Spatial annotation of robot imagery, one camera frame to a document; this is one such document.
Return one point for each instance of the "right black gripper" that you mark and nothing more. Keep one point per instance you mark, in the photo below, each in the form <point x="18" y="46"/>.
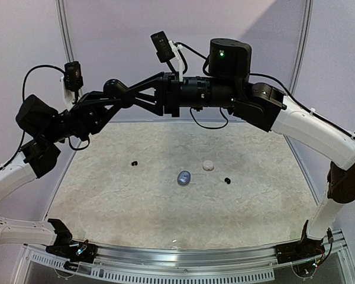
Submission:
<point x="168" y="93"/>

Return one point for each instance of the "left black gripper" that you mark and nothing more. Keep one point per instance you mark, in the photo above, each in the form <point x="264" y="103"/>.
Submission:
<point x="90" y="115"/>

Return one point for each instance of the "purple earbud charging case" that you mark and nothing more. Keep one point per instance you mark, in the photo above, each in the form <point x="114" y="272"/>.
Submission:
<point x="184" y="178"/>

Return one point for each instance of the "white round charging case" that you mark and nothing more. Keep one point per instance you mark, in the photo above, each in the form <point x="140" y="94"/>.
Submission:
<point x="208" y="165"/>

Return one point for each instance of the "black oval charging case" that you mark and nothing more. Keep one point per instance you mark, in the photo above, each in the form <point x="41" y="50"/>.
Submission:
<point x="115" y="89"/>

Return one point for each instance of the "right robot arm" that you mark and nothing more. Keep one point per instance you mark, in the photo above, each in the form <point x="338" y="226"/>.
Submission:
<point x="225" y="84"/>

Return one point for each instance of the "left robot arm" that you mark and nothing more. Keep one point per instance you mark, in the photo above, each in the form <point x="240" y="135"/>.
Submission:
<point x="39" y="156"/>

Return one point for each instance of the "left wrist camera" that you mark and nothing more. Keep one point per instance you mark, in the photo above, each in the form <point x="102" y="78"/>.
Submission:
<point x="71" y="82"/>

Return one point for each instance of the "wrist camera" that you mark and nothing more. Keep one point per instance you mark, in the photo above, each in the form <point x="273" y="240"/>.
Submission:
<point x="166" y="50"/>
<point x="71" y="82"/>

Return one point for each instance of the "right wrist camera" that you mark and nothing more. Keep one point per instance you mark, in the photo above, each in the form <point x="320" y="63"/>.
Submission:
<point x="166" y="50"/>

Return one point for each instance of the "left aluminium frame post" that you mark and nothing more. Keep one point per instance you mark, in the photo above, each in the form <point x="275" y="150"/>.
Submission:
<point x="64" y="30"/>

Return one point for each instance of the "aluminium frame post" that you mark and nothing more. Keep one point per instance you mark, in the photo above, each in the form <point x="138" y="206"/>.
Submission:
<point x="64" y="30"/>
<point x="300" y="51"/>

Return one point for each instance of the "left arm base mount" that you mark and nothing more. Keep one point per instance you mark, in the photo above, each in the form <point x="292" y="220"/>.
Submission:
<point x="76" y="251"/>

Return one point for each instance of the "right aluminium frame post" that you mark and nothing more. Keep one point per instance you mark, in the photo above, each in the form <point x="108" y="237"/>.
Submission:
<point x="300" y="51"/>

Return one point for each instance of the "aluminium front rail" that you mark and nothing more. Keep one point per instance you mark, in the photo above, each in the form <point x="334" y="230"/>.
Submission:
<point x="261" y="264"/>

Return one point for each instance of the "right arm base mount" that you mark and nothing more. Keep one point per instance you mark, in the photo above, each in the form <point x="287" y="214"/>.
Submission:
<point x="304" y="248"/>

